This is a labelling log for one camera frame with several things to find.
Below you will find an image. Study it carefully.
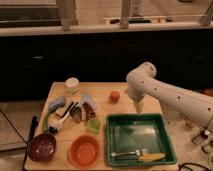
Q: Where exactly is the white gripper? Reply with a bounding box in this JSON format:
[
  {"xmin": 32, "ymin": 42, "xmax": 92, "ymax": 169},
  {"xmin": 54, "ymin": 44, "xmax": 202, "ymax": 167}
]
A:
[{"xmin": 125, "ymin": 86, "xmax": 145, "ymax": 113}]

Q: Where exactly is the red apple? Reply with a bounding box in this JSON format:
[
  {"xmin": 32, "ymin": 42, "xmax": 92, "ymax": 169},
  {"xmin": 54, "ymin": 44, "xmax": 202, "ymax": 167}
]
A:
[{"xmin": 110, "ymin": 91, "xmax": 120, "ymax": 103}]

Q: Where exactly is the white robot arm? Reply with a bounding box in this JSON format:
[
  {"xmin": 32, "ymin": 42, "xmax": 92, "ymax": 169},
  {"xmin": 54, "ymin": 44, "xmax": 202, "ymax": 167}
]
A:
[{"xmin": 126, "ymin": 62, "xmax": 213, "ymax": 131}]

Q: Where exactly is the green plastic tray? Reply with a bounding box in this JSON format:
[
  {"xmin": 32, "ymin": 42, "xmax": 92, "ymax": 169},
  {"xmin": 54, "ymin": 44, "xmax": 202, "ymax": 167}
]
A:
[{"xmin": 105, "ymin": 113, "xmax": 177, "ymax": 168}]

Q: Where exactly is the silver fork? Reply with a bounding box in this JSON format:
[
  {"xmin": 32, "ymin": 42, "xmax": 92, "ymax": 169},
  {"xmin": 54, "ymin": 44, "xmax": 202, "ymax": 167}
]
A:
[{"xmin": 111, "ymin": 149, "xmax": 149, "ymax": 157}]

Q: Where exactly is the small green cup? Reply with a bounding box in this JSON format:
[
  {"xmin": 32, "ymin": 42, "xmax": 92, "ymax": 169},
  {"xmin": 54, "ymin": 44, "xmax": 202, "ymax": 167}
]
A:
[{"xmin": 87, "ymin": 118, "xmax": 101, "ymax": 134}]

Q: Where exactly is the dark red grapes toy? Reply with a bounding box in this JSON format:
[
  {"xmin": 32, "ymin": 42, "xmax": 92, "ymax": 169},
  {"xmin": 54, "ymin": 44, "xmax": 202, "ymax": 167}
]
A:
[{"xmin": 82, "ymin": 102, "xmax": 96, "ymax": 120}]

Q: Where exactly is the pale blue cloth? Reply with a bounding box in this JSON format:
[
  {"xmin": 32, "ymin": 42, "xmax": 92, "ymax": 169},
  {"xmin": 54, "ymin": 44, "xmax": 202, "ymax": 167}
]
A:
[{"xmin": 80, "ymin": 94, "xmax": 96, "ymax": 109}]

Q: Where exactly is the metal measuring cup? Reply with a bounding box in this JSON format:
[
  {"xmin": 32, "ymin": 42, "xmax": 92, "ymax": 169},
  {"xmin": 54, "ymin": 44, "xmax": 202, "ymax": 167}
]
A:
[{"xmin": 70, "ymin": 107, "xmax": 82, "ymax": 123}]

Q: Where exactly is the spice bottle rack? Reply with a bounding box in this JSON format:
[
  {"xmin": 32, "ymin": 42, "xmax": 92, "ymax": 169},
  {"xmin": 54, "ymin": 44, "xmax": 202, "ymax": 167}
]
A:
[{"xmin": 185, "ymin": 118, "xmax": 210, "ymax": 145}]

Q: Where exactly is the white cup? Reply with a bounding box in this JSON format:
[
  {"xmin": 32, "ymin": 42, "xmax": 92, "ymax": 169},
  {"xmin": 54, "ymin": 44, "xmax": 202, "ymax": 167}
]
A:
[{"xmin": 65, "ymin": 77, "xmax": 79, "ymax": 93}]

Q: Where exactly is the orange plastic bowl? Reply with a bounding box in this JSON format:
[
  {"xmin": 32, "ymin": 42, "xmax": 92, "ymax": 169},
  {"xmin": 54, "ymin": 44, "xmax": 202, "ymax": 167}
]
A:
[{"xmin": 68, "ymin": 135, "xmax": 100, "ymax": 169}]

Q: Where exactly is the green vegetable toy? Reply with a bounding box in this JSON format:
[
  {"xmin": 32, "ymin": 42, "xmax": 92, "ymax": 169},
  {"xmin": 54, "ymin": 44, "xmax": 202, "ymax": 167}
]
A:
[{"xmin": 42, "ymin": 112, "xmax": 51, "ymax": 132}]

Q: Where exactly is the dark purple bowl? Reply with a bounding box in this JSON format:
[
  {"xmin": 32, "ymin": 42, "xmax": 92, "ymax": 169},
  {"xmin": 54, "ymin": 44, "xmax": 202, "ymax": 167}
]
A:
[{"xmin": 28, "ymin": 133, "xmax": 56, "ymax": 162}]

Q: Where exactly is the black cable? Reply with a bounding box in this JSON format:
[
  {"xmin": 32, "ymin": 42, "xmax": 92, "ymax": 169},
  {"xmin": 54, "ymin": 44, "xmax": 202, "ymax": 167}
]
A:
[{"xmin": 178, "ymin": 162, "xmax": 213, "ymax": 171}]

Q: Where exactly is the black strap at table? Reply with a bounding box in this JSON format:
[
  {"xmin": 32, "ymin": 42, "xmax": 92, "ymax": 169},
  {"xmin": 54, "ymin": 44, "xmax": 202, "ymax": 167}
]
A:
[{"xmin": 21, "ymin": 115, "xmax": 39, "ymax": 171}]

